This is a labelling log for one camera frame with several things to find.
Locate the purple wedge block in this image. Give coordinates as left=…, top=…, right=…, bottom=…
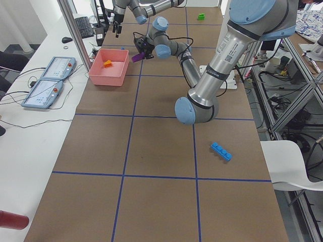
left=131, top=52, right=145, bottom=63

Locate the green block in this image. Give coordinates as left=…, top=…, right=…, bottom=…
left=197, top=13, right=205, bottom=21

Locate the black keyboard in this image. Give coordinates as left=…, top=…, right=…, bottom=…
left=75, top=17, right=94, bottom=39

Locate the upper teach pendant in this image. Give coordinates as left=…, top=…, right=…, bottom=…
left=41, top=56, right=76, bottom=80

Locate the aluminium frame post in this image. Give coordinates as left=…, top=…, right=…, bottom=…
left=57, top=0, right=91, bottom=72

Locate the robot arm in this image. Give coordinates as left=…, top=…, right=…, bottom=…
left=113, top=0, right=184, bottom=38
left=147, top=1, right=298, bottom=125

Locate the long blue block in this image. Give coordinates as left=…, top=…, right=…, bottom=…
left=210, top=142, right=232, bottom=161

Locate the pink plastic box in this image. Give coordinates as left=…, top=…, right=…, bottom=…
left=88, top=48, right=129, bottom=87

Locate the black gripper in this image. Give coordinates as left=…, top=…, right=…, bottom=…
left=113, top=13, right=124, bottom=38
left=143, top=43, right=154, bottom=59

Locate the white chair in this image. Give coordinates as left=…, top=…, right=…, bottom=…
left=260, top=140, right=322, bottom=192

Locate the black computer mouse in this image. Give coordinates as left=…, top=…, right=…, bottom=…
left=62, top=37, right=73, bottom=43

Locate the red bottle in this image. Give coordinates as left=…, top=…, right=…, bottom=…
left=1, top=210, right=29, bottom=230

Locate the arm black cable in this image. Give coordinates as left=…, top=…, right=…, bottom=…
left=133, top=31, right=228, bottom=96

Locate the white camera pedestal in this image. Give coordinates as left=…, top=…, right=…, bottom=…
left=199, top=65, right=237, bottom=90

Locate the lower teach pendant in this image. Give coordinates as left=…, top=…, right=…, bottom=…
left=21, top=79, right=63, bottom=109

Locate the orange block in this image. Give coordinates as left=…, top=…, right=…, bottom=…
left=103, top=59, right=113, bottom=68

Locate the teach pendant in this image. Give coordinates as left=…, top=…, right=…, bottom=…
left=41, top=56, right=76, bottom=80
left=21, top=79, right=63, bottom=109

